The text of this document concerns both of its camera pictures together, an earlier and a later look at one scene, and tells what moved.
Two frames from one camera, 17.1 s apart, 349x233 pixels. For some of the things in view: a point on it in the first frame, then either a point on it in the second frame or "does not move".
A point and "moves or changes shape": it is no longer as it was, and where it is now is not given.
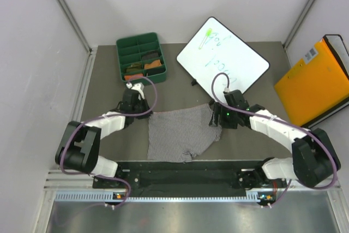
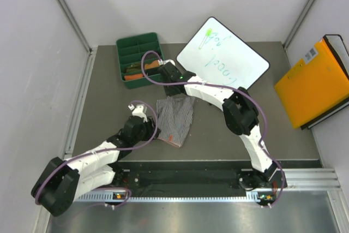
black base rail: [250, 175] does not move
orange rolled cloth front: [128, 77] does not move
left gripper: [144, 115] to [150, 126]
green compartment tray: [141, 59] does not move
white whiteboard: [216, 48] does not move
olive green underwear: [133, 67] does not move
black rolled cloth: [151, 71] does not move
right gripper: [220, 109] to [168, 93]
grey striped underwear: [182, 133] moves or changes shape
